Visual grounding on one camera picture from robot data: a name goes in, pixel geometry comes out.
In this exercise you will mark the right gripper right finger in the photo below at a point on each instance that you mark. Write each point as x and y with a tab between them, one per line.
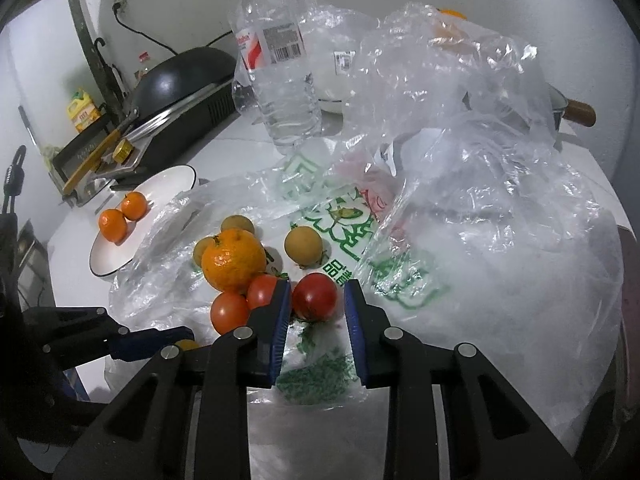
366	325

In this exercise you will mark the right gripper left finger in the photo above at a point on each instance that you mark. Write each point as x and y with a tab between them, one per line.
269	325

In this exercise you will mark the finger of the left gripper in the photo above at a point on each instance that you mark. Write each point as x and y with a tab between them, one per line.
143	344

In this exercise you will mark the red cherry tomato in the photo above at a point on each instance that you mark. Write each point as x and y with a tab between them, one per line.
228	311
314	298
260	291

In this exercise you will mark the orange mandarin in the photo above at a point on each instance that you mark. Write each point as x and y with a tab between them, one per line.
232	260
113	225
134	206

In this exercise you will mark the yellow-green longan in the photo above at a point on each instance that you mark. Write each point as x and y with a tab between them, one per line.
237	221
200	248
187	344
304	246

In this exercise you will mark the white round plate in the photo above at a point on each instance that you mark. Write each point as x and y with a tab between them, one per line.
105	257

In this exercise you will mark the printed plastic bag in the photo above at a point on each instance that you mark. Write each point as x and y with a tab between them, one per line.
463	234

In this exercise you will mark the steel induction cooker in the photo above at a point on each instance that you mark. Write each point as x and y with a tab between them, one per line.
156	143

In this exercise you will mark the crumpled clear plastic bag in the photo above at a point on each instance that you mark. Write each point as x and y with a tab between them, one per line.
459	111

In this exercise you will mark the yellow detergent bottle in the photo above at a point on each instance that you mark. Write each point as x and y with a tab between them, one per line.
82	111

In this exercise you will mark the black wok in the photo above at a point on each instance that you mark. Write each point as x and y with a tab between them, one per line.
179	77

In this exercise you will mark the clear water bottle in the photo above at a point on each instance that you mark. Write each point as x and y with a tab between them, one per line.
273	53

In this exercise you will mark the red label sauce bottle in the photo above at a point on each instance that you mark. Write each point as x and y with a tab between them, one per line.
145	65

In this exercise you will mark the clear plastic bag back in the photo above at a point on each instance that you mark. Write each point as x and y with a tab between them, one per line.
324	27

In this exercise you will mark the orange fruit with stem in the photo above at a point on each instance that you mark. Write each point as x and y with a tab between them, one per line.
453	13

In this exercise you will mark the wooden handled pot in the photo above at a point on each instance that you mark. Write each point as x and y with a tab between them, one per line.
573	111

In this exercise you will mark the wall socket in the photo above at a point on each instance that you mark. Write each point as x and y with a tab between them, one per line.
119	5

